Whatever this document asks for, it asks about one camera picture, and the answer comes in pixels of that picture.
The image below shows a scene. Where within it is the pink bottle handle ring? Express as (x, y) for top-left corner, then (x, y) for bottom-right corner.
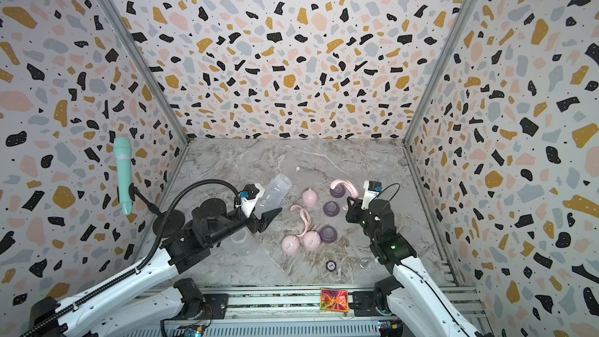
(329, 178), (360, 200)
(289, 204), (312, 238)

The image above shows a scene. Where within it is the clear straw disc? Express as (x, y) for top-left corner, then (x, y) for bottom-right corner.
(290, 166), (301, 198)
(272, 221), (284, 232)

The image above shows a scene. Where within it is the purple collar with nipple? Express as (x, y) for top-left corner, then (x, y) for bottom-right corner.
(329, 183), (346, 198)
(318, 225), (338, 244)
(322, 201), (340, 217)

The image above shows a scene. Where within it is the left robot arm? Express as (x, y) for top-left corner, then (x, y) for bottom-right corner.
(24, 179), (286, 336)

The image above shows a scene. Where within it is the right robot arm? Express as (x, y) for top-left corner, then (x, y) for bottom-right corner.
(346, 197), (483, 336)

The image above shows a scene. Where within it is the pink bottle cap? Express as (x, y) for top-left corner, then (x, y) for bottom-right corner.
(302, 189), (318, 208)
(282, 235), (302, 256)
(302, 231), (321, 252)

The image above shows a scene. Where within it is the black microphone stand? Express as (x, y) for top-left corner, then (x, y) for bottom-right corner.
(118, 183), (186, 238)

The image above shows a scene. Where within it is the small black round cap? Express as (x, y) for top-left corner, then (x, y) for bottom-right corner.
(326, 261), (337, 271)

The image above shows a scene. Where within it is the orange pink card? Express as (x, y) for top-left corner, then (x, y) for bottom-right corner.
(320, 289), (349, 313)

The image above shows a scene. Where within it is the mint green microphone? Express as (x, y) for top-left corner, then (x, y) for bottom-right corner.
(114, 137), (134, 215)

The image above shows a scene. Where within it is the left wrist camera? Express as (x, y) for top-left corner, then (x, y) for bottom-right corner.
(235, 191), (264, 218)

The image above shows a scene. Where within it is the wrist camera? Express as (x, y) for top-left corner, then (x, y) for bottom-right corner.
(361, 180), (382, 210)
(235, 191), (264, 218)

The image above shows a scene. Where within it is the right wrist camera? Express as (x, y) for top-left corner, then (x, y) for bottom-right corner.
(361, 180), (382, 210)

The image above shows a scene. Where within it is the black corrugated cable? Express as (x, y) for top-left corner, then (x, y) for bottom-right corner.
(20, 178), (242, 337)

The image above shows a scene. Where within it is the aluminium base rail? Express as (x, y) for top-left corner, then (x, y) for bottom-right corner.
(93, 285), (492, 337)

